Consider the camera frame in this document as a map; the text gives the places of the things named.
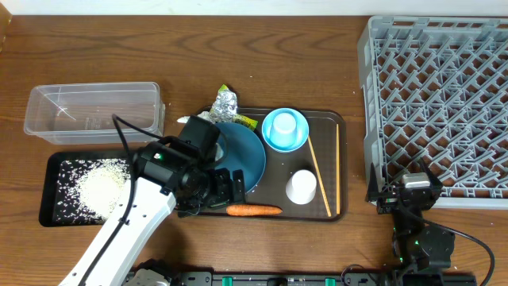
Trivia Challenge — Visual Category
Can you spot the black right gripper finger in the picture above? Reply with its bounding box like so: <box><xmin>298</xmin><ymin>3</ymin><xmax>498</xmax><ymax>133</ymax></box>
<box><xmin>365</xmin><ymin>163</ymin><xmax>379</xmax><ymax>202</ymax></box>
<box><xmin>418</xmin><ymin>159</ymin><xmax>443</xmax><ymax>189</ymax></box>

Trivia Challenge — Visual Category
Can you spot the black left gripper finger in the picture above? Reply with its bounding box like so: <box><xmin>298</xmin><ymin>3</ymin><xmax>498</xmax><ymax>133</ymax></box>
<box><xmin>214</xmin><ymin>168</ymin><xmax>233</xmax><ymax>205</ymax></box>
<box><xmin>233</xmin><ymin>169</ymin><xmax>245</xmax><ymax>203</ymax></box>

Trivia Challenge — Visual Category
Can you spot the dark blue plate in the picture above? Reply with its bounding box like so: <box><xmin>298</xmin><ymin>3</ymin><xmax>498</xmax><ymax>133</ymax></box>
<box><xmin>216</xmin><ymin>122</ymin><xmax>267</xmax><ymax>192</ymax></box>

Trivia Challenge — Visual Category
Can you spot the white pink cup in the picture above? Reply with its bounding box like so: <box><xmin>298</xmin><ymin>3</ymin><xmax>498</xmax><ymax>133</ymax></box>
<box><xmin>286</xmin><ymin>169</ymin><xmax>317</xmax><ymax>205</ymax></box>

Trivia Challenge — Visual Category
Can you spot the white rice pile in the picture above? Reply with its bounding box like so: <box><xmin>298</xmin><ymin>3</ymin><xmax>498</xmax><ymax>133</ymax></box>
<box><xmin>53</xmin><ymin>158</ymin><xmax>130</xmax><ymax>225</ymax></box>

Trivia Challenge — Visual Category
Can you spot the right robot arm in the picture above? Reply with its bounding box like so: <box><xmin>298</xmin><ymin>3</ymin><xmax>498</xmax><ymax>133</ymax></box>
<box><xmin>366</xmin><ymin>161</ymin><xmax>455</xmax><ymax>285</ymax></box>

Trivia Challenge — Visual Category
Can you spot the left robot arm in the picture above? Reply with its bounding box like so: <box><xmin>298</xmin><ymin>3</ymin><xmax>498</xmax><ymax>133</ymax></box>
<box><xmin>61</xmin><ymin>137</ymin><xmax>245</xmax><ymax>285</ymax></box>

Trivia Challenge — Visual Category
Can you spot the grey dishwasher rack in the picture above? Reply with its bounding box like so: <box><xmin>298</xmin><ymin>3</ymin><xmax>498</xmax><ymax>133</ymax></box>
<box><xmin>357</xmin><ymin>16</ymin><xmax>507</xmax><ymax>210</ymax></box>

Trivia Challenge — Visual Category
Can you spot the black waste tray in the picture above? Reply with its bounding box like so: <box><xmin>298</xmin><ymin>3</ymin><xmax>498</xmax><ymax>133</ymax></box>
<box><xmin>39</xmin><ymin>149</ymin><xmax>128</xmax><ymax>227</ymax></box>

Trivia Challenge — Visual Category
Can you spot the orange carrot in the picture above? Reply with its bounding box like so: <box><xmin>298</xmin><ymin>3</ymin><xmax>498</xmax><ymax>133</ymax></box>
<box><xmin>226</xmin><ymin>204</ymin><xmax>283</xmax><ymax>216</ymax></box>

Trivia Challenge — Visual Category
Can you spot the right wooden chopstick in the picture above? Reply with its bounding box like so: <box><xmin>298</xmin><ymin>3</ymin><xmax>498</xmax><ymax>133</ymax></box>
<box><xmin>336</xmin><ymin>124</ymin><xmax>341</xmax><ymax>215</ymax></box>

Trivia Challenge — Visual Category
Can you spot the wooden chopstick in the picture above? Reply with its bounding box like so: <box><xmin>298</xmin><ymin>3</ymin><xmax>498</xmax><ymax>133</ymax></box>
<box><xmin>307</xmin><ymin>136</ymin><xmax>332</xmax><ymax>217</ymax></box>
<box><xmin>336</xmin><ymin>124</ymin><xmax>341</xmax><ymax>215</ymax></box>

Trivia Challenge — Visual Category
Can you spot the left wooden chopstick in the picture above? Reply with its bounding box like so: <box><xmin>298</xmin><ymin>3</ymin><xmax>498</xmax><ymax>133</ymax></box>
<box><xmin>307</xmin><ymin>136</ymin><xmax>332</xmax><ymax>217</ymax></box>

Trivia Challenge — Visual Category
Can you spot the dark brown serving tray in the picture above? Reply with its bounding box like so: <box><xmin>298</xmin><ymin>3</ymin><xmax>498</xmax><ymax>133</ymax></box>
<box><xmin>183</xmin><ymin>105</ymin><xmax>348</xmax><ymax>222</ymax></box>

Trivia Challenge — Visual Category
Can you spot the light blue cup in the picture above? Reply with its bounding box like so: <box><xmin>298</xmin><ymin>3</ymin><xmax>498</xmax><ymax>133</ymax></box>
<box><xmin>270</xmin><ymin>112</ymin><xmax>297</xmax><ymax>149</ymax></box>

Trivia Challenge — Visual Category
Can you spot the crumpled foil wrapper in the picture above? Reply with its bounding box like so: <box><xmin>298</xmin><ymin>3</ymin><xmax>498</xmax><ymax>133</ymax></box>
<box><xmin>209</xmin><ymin>84</ymin><xmax>258</xmax><ymax>131</ymax></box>

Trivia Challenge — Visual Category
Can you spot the light blue small bowl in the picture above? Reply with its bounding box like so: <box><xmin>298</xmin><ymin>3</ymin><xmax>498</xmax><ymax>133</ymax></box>
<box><xmin>261</xmin><ymin>108</ymin><xmax>310</xmax><ymax>153</ymax></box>

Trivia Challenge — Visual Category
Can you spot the clear plastic bin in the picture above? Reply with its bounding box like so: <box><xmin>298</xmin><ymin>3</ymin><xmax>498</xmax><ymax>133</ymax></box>
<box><xmin>24</xmin><ymin>82</ymin><xmax>165</xmax><ymax>145</ymax></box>

